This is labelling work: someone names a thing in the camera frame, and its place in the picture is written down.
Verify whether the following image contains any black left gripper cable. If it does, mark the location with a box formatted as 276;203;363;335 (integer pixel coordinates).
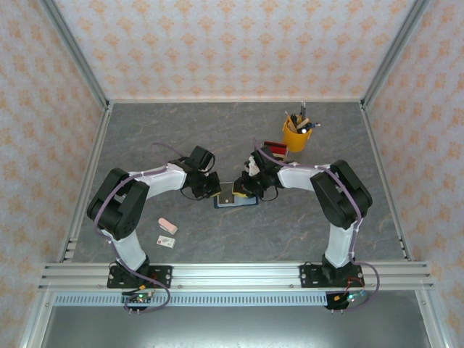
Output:
180;185;204;201

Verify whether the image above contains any aluminium table edge rail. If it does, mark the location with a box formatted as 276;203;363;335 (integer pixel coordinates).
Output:
107;96;364;104
57;104;114;262

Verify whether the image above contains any slotted grey cable duct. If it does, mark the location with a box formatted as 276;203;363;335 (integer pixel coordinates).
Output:
53;294;329;306

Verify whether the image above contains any aluminium frame post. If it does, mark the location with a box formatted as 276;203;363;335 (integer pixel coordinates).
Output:
38;0;110;107
361;0;433;107

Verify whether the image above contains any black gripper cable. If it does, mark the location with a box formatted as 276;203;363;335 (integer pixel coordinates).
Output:
259;183;281;202
180;185;204;201

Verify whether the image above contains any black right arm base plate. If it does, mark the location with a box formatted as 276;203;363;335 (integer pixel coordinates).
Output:
299;263;363;289

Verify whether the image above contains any grey metal panel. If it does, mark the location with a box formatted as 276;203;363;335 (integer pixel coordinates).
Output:
38;305;434;348

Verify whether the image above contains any wide aluminium mounting rail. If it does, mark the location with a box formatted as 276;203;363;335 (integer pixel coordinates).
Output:
38;261;436;291

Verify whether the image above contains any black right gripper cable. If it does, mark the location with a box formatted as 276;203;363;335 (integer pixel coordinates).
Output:
259;183;281;202

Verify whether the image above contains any beige card with white square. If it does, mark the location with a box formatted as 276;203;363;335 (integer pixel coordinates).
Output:
218;182;233;204

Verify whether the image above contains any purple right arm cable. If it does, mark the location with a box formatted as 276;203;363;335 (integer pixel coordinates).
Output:
252;136;381;313

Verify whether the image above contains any blue card holder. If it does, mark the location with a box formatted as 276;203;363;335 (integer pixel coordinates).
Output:
212;181;260;210

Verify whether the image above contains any yellow pen bucket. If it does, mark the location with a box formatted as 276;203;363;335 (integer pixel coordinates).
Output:
282;115;313;153

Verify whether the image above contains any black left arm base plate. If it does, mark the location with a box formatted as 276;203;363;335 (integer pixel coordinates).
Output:
107;265;173;289

